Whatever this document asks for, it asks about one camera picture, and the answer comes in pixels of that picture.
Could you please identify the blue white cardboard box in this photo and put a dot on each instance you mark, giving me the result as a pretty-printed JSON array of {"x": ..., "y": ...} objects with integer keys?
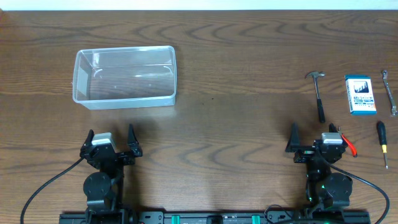
[{"x": 360, "y": 95}]

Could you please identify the clear plastic container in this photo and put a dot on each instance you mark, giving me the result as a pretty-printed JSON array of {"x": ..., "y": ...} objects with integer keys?
[{"x": 125, "y": 77}]

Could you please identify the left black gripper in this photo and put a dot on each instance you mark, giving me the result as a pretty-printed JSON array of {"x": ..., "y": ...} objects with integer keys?
[{"x": 112, "y": 154}]

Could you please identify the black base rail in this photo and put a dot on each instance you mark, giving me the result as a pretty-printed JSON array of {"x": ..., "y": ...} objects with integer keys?
[{"x": 271, "y": 216}]

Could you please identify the small claw hammer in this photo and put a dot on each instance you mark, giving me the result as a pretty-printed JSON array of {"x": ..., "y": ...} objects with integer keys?
[{"x": 316, "y": 75}]

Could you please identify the red handled pliers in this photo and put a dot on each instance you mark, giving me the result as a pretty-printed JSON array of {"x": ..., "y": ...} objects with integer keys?
[{"x": 348, "y": 142}]

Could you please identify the black yellow screwdriver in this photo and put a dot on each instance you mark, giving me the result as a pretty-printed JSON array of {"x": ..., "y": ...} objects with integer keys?
[{"x": 381, "y": 130}]

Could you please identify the silver double-ended wrench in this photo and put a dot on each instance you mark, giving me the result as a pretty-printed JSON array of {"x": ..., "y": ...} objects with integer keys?
[{"x": 389, "y": 93}]

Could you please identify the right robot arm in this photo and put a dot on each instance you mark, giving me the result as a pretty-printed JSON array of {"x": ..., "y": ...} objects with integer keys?
[{"x": 326, "y": 191}]

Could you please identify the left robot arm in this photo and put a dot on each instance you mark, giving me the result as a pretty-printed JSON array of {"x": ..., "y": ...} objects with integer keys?
[{"x": 104, "y": 188}]

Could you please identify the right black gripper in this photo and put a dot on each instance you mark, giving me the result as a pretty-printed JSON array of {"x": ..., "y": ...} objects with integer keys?
[{"x": 306, "y": 152}]

